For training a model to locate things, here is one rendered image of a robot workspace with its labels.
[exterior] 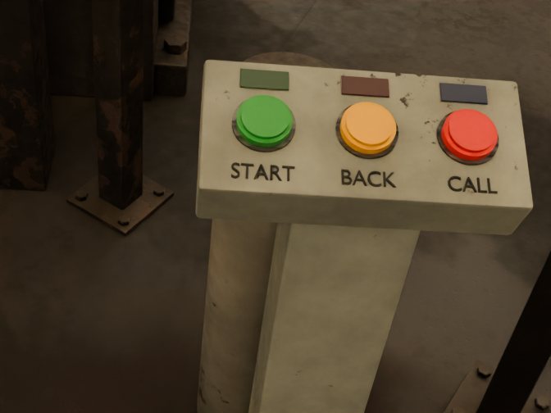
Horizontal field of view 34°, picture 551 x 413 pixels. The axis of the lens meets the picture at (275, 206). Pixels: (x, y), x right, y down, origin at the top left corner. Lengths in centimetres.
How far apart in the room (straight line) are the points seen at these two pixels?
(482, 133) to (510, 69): 124
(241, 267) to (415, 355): 45
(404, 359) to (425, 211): 66
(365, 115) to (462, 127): 7
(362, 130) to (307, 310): 17
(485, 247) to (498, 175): 82
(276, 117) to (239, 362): 45
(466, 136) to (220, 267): 37
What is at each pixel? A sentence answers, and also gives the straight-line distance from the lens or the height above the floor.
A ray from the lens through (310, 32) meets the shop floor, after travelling 188.
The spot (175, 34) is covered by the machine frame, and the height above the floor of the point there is 9.
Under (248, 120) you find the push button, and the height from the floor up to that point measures 61.
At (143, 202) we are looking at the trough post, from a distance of 144.
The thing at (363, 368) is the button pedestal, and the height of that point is 36.
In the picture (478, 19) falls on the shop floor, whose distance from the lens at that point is 205.
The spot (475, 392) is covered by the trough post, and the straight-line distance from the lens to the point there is 128.
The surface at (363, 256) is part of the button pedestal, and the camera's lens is 70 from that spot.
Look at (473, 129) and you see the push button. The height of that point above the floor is 61.
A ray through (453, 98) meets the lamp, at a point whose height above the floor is 61.
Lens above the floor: 100
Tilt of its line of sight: 43 degrees down
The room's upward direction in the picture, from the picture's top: 8 degrees clockwise
